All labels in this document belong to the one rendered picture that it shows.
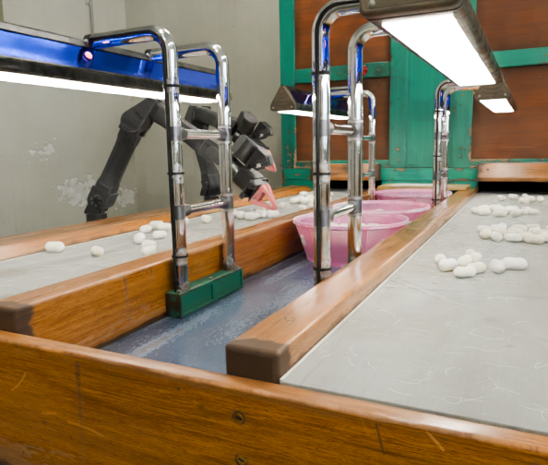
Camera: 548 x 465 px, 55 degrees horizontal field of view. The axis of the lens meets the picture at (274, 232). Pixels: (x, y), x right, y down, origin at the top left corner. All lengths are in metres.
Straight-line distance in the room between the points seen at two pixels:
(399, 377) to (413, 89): 1.85
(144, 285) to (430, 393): 0.49
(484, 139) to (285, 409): 1.86
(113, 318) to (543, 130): 1.78
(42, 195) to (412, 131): 2.31
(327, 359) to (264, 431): 0.09
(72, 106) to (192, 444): 3.36
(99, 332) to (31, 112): 2.89
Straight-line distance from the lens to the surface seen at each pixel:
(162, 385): 0.51
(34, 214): 3.55
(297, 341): 0.49
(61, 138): 3.68
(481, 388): 0.47
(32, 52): 0.84
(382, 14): 0.47
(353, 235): 0.86
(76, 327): 0.72
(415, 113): 2.25
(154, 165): 3.99
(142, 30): 0.86
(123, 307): 0.78
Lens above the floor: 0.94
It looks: 9 degrees down
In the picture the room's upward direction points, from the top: 1 degrees counter-clockwise
